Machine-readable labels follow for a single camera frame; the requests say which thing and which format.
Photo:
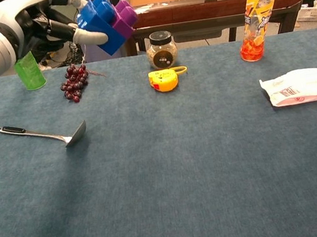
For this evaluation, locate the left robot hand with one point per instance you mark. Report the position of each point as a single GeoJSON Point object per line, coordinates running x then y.
{"type": "Point", "coordinates": [27, 21]}

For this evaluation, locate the blue toy block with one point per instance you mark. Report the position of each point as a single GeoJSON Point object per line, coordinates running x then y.
{"type": "Point", "coordinates": [98, 17]}

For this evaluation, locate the purple toy block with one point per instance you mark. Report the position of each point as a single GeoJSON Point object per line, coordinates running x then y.
{"type": "Point", "coordinates": [125, 19]}

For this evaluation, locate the orange drink bottle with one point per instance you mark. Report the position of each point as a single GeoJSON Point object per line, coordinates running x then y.
{"type": "Point", "coordinates": [254, 20]}

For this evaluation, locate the green chips can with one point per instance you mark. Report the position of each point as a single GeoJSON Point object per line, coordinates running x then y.
{"type": "Point", "coordinates": [31, 75]}

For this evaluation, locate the brown mahjong table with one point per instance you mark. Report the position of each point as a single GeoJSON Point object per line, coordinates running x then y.
{"type": "Point", "coordinates": [189, 8]}

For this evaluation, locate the purple grape bunch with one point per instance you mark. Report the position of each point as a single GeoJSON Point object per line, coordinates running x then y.
{"type": "Point", "coordinates": [74, 83]}

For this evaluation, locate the white plastic basket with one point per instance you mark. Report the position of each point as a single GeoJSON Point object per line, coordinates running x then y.
{"type": "Point", "coordinates": [316, 13]}

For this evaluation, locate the glass jar black lid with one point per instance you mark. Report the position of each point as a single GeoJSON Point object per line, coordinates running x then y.
{"type": "Point", "coordinates": [162, 55]}

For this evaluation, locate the metal ladle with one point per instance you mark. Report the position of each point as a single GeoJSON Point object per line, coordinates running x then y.
{"type": "Point", "coordinates": [76, 135]}

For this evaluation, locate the white tissue packet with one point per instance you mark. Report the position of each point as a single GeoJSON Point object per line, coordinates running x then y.
{"type": "Point", "coordinates": [300, 87]}

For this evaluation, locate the yellow tape measure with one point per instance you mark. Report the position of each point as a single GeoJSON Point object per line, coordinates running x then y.
{"type": "Point", "coordinates": [164, 80]}

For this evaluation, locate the blue table cloth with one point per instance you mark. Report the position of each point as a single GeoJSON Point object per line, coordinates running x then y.
{"type": "Point", "coordinates": [168, 182]}

